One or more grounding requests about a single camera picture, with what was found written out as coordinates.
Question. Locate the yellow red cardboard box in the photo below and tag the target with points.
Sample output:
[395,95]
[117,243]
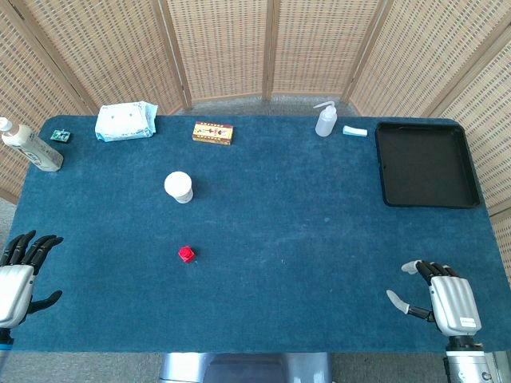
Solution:
[212,133]

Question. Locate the white blue tissue pack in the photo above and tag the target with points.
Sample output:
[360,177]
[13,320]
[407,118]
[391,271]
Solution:
[123,121]

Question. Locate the translucent plastic wash bottle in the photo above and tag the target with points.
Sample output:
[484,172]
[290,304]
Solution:
[325,124]

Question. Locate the cream pump lotion bottle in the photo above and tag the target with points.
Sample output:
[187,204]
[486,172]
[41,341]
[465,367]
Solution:
[34,149]

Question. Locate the small red cube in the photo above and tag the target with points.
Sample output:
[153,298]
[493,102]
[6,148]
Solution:
[186,254]

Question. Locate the small green circuit board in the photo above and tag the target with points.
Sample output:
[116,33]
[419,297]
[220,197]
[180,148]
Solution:
[60,135]

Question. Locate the black plastic tray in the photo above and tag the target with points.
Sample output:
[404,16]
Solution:
[427,165]

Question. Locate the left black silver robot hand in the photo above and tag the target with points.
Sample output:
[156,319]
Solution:
[16,283]

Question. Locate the woven bamboo folding screen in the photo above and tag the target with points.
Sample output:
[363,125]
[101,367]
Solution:
[223,48]

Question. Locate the white printed paper cup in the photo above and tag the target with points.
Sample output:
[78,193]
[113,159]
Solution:
[178,185]

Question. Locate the blue carpet table cover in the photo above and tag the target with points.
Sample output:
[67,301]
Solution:
[279,239]

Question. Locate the light blue eraser block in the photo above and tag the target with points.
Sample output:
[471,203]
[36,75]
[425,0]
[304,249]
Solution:
[354,131]

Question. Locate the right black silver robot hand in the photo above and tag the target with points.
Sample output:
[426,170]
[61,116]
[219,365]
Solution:
[455,303]

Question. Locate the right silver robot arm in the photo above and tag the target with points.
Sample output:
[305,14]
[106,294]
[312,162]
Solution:
[467,363]

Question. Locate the silver blue robot torso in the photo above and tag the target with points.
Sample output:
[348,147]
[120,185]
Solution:
[245,369]

